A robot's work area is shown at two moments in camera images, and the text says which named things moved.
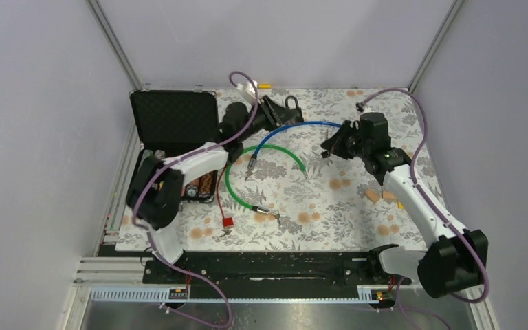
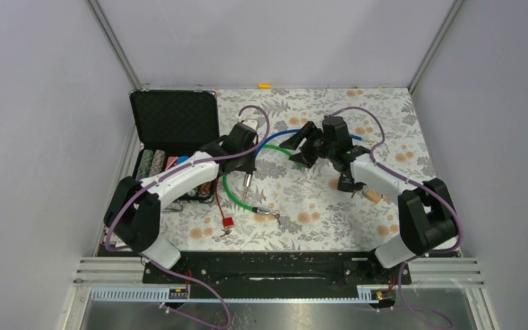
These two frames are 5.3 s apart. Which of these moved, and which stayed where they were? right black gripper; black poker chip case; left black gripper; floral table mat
Moved: right black gripper; left black gripper
Stayed: black poker chip case; floral table mat
